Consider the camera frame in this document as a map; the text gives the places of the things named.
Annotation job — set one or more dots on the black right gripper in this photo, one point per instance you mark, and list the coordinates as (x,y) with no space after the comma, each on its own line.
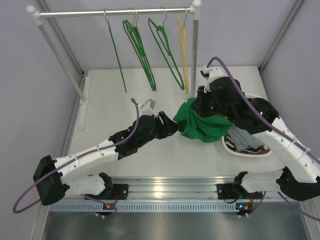
(198,104)

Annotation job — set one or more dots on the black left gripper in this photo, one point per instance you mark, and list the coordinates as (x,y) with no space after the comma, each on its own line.
(161,125)

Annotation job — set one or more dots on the green tank top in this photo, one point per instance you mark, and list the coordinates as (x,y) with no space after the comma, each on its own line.
(206,129)

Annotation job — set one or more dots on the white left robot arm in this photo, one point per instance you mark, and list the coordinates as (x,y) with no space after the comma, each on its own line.
(84,173)

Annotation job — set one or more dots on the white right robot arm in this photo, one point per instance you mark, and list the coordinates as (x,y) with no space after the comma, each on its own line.
(299,178)

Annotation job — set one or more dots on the yellow hanger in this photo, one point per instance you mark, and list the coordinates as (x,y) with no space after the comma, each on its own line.
(181,30)

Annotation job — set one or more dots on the green double hanger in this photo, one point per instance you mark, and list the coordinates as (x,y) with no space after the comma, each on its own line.
(133,34)

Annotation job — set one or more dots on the white laundry basket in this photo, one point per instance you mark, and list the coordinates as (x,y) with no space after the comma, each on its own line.
(240,143)

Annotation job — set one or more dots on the grey garment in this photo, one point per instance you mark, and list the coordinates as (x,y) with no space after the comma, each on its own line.
(242,139)

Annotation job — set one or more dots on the white metal clothes rack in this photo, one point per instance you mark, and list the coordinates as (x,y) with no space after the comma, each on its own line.
(37,16)

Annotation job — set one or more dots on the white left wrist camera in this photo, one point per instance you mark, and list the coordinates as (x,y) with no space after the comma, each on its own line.
(148,108)

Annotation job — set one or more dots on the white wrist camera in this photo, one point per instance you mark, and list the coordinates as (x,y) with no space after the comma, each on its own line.
(148,108)
(211,73)

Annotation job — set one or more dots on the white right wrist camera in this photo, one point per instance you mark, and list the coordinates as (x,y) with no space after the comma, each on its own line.
(211,73)

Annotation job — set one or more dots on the aluminium mounting rail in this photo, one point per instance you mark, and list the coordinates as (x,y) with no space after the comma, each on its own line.
(152,188)

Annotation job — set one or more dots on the perforated cable tray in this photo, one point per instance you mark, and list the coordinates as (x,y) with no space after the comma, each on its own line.
(149,207)

